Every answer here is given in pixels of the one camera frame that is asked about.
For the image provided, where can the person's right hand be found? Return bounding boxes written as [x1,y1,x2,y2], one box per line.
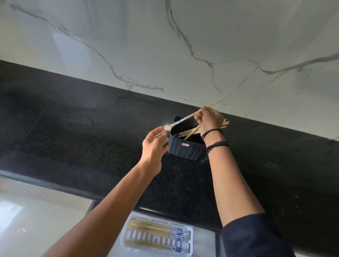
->
[194,106,226,136]

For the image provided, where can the person's left hand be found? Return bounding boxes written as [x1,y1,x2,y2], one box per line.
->
[138,126,170,177]

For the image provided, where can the blue patterned wooden chopstick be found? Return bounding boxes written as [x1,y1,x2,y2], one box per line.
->
[180,121,229,139]
[175,119,230,138]
[170,95,231,128]
[183,123,228,141]

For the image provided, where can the person's left forearm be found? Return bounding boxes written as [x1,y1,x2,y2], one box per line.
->
[42,162,161,257]

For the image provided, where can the person's right forearm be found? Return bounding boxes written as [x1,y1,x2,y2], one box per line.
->
[203,130,265,228]

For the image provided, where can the dark blue ribbed utensil holder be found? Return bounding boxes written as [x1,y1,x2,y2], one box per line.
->
[168,116,209,162]

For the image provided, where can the pile of patterned chopsticks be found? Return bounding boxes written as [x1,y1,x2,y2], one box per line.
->
[126,218,191,254]

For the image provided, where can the white plastic slotted tray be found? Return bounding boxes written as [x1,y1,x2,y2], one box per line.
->
[120,211,194,257]

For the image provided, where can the dark navy sleeve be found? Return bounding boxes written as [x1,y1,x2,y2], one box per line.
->
[221,213,296,257]

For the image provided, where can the thin black cord bracelet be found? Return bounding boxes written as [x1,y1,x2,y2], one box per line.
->
[200,128,223,140]

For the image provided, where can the black beaded bracelet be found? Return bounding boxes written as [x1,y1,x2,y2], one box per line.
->
[206,141,230,154]

